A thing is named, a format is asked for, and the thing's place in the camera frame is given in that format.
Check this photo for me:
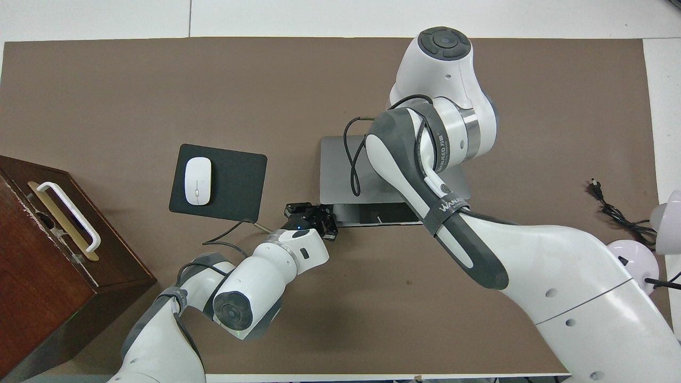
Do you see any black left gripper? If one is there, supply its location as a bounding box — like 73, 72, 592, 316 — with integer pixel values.
281, 202, 339, 243

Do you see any silver grey laptop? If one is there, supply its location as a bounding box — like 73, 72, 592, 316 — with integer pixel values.
319, 135, 471, 228

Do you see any black mouse pad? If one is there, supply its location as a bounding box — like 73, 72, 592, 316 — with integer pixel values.
169, 144, 268, 224

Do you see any white computer mouse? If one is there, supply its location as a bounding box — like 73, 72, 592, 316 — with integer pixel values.
184, 157, 212, 206

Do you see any brown table mat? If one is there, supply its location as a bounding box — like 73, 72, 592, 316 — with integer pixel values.
0, 36, 676, 376

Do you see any dark brown wooden box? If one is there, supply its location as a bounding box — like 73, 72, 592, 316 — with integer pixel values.
0, 155, 158, 381

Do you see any white desk lamp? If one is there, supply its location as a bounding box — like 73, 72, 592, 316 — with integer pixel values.
607, 190, 681, 296

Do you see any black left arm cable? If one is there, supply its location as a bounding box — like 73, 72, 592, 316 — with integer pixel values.
173, 219, 273, 330

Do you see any white box handle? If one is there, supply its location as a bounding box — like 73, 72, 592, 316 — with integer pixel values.
36, 182, 102, 253

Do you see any brass handle plate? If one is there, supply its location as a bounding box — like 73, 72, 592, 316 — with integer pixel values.
27, 181, 100, 262

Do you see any black lamp power cable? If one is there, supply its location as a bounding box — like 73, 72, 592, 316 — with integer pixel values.
588, 180, 681, 290

